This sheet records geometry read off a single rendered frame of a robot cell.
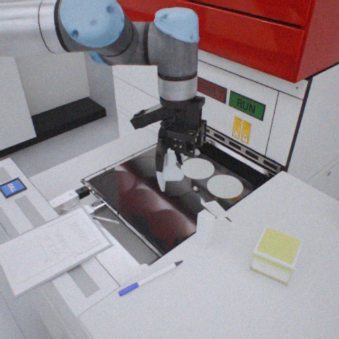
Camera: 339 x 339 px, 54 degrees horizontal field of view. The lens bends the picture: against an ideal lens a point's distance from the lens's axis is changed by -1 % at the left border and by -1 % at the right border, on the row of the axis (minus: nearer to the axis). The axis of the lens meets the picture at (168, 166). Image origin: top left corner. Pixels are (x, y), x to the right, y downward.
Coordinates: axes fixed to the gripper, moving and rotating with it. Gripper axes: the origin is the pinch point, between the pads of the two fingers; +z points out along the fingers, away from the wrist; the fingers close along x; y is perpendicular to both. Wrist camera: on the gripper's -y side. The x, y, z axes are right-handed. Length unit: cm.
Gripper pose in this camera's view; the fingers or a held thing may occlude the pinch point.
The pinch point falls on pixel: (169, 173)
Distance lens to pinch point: 78.3
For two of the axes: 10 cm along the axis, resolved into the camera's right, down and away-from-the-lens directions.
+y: 9.1, 2.3, -3.5
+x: 4.2, -5.5, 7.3
